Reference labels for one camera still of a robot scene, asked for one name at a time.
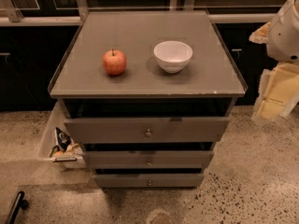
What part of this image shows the red apple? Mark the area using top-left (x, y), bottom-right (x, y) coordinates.
top-left (102, 49), bottom-right (127, 76)

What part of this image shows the grey middle drawer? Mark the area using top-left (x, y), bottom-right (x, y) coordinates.
top-left (82, 150), bottom-right (214, 169)

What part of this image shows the grey bottom drawer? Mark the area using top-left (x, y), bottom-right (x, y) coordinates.
top-left (94, 174), bottom-right (204, 188)

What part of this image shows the translucent plastic bin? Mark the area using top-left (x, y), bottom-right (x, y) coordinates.
top-left (38, 103), bottom-right (86, 170)

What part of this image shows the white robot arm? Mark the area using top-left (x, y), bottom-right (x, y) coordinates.
top-left (249, 0), bottom-right (299, 124)

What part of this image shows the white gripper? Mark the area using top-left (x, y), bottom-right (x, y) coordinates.
top-left (249, 22), bottom-right (299, 122)

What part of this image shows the metal railing frame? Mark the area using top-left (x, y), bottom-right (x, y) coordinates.
top-left (0, 0), bottom-right (286, 26)

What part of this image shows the grey top drawer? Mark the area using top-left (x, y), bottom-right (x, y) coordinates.
top-left (64, 117), bottom-right (229, 144)

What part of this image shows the grey drawer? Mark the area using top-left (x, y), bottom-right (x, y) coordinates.
top-left (94, 174), bottom-right (204, 188)
top-left (64, 117), bottom-right (229, 144)
top-left (82, 150), bottom-right (214, 169)

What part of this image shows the white ceramic bowl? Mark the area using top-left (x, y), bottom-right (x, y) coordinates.
top-left (153, 41), bottom-right (193, 74)

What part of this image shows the grey drawer cabinet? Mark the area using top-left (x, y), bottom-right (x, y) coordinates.
top-left (50, 11), bottom-right (247, 176)

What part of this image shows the snack bag in bin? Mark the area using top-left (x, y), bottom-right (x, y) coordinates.
top-left (50, 127), bottom-right (82, 157)

